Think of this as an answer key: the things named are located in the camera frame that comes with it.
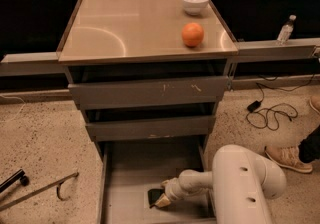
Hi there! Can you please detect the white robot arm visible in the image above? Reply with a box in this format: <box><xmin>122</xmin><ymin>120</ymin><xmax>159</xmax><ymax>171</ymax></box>
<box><xmin>148</xmin><ymin>145</ymin><xmax>287</xmax><ymax>224</ymax></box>

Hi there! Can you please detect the black caster wheel leg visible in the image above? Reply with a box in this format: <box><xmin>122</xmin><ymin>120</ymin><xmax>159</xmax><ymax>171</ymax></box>
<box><xmin>0</xmin><ymin>169</ymin><xmax>29</xmax><ymax>193</ymax></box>

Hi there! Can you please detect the bottom grey open drawer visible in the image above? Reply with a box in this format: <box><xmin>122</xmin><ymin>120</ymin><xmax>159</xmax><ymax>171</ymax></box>
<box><xmin>97</xmin><ymin>141</ymin><xmax>216</xmax><ymax>224</ymax></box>

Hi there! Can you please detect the middle grey drawer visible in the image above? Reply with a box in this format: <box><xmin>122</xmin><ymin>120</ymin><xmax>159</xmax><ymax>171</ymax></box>
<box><xmin>86</xmin><ymin>116</ymin><xmax>215</xmax><ymax>141</ymax></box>

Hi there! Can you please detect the clear plastic water bottle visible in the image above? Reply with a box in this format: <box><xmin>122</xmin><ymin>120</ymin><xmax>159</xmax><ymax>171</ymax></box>
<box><xmin>277</xmin><ymin>15</ymin><xmax>296</xmax><ymax>45</ymax></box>

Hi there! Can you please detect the green yellow sponge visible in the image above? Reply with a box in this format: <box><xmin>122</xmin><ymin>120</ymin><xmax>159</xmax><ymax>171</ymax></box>
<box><xmin>148</xmin><ymin>188</ymin><xmax>164</xmax><ymax>208</ymax></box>

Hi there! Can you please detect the black power adapter cable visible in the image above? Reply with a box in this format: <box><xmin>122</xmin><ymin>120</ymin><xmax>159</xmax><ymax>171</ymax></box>
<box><xmin>245</xmin><ymin>73</ymin><xmax>316</xmax><ymax>132</ymax></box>

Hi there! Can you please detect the left grey side ledge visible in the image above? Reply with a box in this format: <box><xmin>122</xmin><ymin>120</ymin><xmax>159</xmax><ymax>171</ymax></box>
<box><xmin>0</xmin><ymin>52</ymin><xmax>64</xmax><ymax>77</ymax></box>

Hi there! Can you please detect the right grey side ledge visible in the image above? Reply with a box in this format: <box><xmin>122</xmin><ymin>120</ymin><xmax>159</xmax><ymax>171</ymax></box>
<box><xmin>231</xmin><ymin>38</ymin><xmax>320</xmax><ymax>63</ymax></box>

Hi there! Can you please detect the tan shoe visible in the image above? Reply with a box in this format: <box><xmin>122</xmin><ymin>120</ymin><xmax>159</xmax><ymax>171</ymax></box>
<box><xmin>265</xmin><ymin>146</ymin><xmax>313</xmax><ymax>174</ymax></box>
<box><xmin>310</xmin><ymin>96</ymin><xmax>320</xmax><ymax>115</ymax></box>

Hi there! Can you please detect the top grey drawer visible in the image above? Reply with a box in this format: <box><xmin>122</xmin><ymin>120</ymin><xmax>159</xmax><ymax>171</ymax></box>
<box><xmin>69</xmin><ymin>76</ymin><xmax>227</xmax><ymax>109</ymax></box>

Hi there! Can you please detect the white bowl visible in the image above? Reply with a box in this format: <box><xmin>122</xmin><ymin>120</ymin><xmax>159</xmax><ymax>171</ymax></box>
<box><xmin>181</xmin><ymin>0</ymin><xmax>209</xmax><ymax>15</ymax></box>

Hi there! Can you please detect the grey drawer cabinet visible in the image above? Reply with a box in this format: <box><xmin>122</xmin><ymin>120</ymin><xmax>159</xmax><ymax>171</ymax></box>
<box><xmin>55</xmin><ymin>0</ymin><xmax>240</xmax><ymax>224</ymax></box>

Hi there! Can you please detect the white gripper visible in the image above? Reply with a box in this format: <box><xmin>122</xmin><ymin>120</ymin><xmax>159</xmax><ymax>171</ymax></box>
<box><xmin>154</xmin><ymin>178</ymin><xmax>184</xmax><ymax>208</ymax></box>

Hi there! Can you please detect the black trouser leg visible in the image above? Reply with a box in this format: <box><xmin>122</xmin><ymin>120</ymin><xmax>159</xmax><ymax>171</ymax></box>
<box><xmin>298</xmin><ymin>126</ymin><xmax>320</xmax><ymax>163</ymax></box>

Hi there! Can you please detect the orange fruit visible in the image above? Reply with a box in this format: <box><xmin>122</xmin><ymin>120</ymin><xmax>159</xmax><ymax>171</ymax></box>
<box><xmin>181</xmin><ymin>23</ymin><xmax>204</xmax><ymax>47</ymax></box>

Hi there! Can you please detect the grey side ledge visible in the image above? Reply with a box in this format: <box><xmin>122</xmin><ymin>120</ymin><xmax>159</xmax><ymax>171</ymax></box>
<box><xmin>0</xmin><ymin>52</ymin><xmax>64</xmax><ymax>77</ymax></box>
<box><xmin>231</xmin><ymin>38</ymin><xmax>320</xmax><ymax>63</ymax></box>

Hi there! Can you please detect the metal bar with hook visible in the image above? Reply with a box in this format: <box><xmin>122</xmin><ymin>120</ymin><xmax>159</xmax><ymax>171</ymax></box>
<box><xmin>0</xmin><ymin>172</ymin><xmax>79</xmax><ymax>212</ymax></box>

